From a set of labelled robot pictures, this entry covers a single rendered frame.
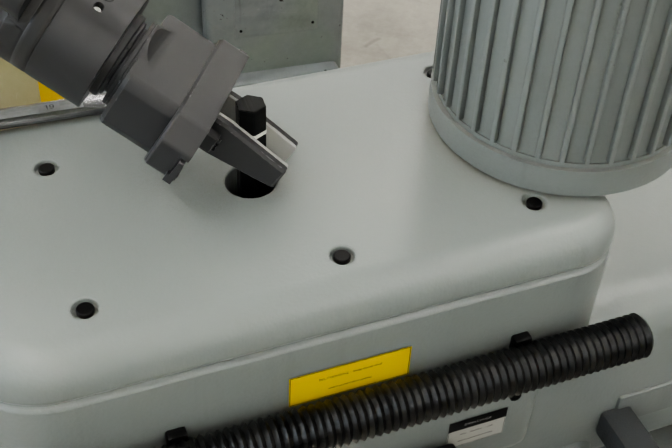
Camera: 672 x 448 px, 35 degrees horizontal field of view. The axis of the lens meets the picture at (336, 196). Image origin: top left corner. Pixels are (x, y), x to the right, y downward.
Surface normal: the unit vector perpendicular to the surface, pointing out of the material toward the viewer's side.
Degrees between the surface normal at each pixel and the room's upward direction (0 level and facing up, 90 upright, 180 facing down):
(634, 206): 0
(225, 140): 90
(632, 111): 90
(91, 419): 90
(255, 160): 90
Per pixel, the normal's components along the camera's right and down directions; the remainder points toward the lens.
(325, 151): 0.04, -0.75
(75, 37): 0.10, 0.22
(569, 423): 0.36, 0.62
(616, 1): -0.07, 0.65
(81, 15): 0.28, -0.06
